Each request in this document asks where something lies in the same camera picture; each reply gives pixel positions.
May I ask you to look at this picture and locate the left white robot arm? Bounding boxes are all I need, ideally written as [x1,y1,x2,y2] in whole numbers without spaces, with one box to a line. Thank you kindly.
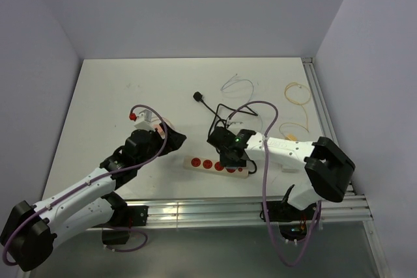
[1,124,186,271]

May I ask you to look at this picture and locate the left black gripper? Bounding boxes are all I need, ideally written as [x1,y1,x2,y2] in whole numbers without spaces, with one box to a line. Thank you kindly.
[136,121,186,168]

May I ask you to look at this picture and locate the yellow charger cable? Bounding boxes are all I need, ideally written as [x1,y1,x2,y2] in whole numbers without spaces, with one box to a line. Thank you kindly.
[280,81,312,139]

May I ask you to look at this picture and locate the light blue charger cable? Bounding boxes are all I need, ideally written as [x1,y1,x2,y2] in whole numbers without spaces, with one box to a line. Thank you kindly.
[220,72,263,129]

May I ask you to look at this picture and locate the yellow charger plug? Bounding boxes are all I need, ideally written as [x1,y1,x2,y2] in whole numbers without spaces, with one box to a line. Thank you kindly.
[285,134,297,141]

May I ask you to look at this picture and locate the black power strip cord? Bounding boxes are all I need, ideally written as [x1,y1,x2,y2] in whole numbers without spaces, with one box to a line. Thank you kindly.
[192,91,260,175]

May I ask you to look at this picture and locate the beige power strip red sockets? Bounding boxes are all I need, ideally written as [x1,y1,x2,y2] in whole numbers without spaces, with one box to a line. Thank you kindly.
[183,156,250,179]

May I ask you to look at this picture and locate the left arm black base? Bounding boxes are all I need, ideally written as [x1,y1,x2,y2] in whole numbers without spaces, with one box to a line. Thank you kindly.
[96,192,149,253]

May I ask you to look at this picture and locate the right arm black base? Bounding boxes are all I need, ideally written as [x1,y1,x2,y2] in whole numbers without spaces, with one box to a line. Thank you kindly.
[259,184,322,245]

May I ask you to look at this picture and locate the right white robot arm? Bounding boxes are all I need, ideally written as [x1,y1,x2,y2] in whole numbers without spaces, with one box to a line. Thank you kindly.
[207,127,356,219]

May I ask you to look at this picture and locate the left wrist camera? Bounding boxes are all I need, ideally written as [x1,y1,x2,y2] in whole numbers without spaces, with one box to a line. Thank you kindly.
[129,109,154,131]

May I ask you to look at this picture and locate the pink charger plug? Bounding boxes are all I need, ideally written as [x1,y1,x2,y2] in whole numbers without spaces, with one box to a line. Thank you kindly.
[153,124,165,138]

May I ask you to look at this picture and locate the right side aluminium rail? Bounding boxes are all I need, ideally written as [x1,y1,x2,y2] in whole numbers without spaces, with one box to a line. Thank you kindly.
[301,58,339,145]

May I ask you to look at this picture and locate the aluminium mounting rail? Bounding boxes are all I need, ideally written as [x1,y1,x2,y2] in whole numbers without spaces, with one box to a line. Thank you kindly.
[127,195,373,229]

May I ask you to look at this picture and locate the white charger adapter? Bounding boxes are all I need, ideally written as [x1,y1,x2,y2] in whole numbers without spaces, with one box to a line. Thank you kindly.
[281,165,298,173]

